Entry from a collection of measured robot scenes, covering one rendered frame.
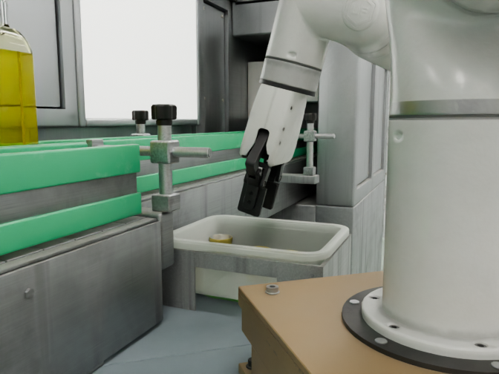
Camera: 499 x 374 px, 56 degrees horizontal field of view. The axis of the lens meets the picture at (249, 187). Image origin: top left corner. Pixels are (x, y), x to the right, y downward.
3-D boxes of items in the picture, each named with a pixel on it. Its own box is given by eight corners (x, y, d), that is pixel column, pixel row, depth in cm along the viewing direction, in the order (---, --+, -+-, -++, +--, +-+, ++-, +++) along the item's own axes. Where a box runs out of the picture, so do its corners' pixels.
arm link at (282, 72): (278, 62, 67) (273, 81, 67) (257, 54, 58) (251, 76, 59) (329, 74, 64) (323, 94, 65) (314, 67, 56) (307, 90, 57)
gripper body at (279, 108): (275, 76, 67) (255, 151, 69) (249, 68, 57) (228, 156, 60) (324, 88, 65) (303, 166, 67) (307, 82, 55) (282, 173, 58)
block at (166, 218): (116, 254, 62) (113, 202, 61) (178, 263, 59) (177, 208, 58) (97, 262, 59) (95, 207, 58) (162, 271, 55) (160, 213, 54)
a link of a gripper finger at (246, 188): (250, 161, 62) (238, 208, 63) (241, 163, 59) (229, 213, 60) (272, 168, 61) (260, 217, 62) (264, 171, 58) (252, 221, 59)
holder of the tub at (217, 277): (187, 263, 80) (186, 219, 79) (350, 285, 69) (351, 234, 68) (124, 298, 64) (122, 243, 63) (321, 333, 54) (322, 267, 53)
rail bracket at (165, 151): (102, 202, 62) (98, 105, 60) (217, 211, 55) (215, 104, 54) (86, 205, 59) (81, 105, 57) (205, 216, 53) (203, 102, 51)
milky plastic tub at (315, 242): (215, 264, 78) (214, 213, 77) (350, 282, 70) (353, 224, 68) (156, 300, 62) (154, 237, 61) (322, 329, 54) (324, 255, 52)
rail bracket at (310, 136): (271, 200, 123) (271, 113, 119) (335, 205, 116) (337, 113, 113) (264, 203, 118) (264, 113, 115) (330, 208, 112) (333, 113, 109)
